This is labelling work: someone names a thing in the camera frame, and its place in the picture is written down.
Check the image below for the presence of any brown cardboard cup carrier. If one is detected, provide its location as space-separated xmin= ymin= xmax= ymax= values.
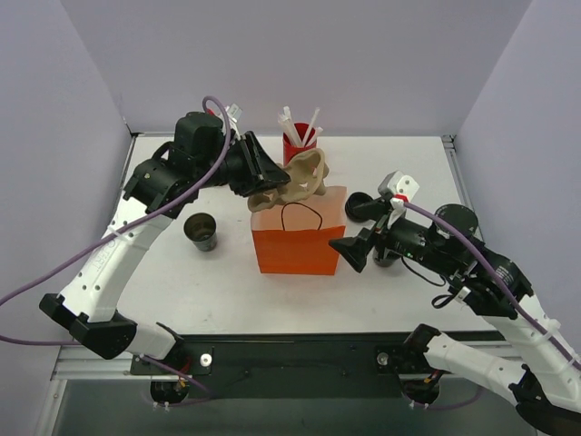
xmin=247 ymin=148 xmax=330 ymax=213

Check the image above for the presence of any aluminium frame rail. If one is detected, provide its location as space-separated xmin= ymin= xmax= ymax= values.
xmin=51 ymin=346 xmax=133 ymax=381

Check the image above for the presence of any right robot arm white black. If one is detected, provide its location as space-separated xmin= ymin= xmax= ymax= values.
xmin=329 ymin=197 xmax=580 ymax=435

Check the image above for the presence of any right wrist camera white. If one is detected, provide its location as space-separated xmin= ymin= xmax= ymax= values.
xmin=378 ymin=171 xmax=419 ymax=203

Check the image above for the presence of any red straw holder cup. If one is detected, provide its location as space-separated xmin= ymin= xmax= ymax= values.
xmin=282 ymin=123 xmax=318 ymax=164

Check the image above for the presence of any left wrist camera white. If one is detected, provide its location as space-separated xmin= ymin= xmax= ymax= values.
xmin=225 ymin=104 xmax=242 ymax=134

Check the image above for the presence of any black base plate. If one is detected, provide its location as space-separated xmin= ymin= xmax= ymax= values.
xmin=130 ymin=332 xmax=443 ymax=404

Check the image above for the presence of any orange paper bag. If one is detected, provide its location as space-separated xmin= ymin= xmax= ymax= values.
xmin=251 ymin=186 xmax=347 ymax=276

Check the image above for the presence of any wrapped white straw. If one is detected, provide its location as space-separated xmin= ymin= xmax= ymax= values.
xmin=302 ymin=107 xmax=320 ymax=147
xmin=308 ymin=127 xmax=323 ymax=146
xmin=278 ymin=106 xmax=302 ymax=148

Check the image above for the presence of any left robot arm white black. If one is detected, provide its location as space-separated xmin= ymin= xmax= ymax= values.
xmin=39 ymin=112 xmax=291 ymax=373

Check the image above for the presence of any dark coffee cup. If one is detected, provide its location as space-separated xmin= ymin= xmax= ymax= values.
xmin=183 ymin=213 xmax=218 ymax=252
xmin=373 ymin=254 xmax=400 ymax=268

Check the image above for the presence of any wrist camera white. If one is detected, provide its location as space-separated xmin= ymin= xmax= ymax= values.
xmin=225 ymin=104 xmax=242 ymax=134
xmin=378 ymin=171 xmax=419 ymax=203

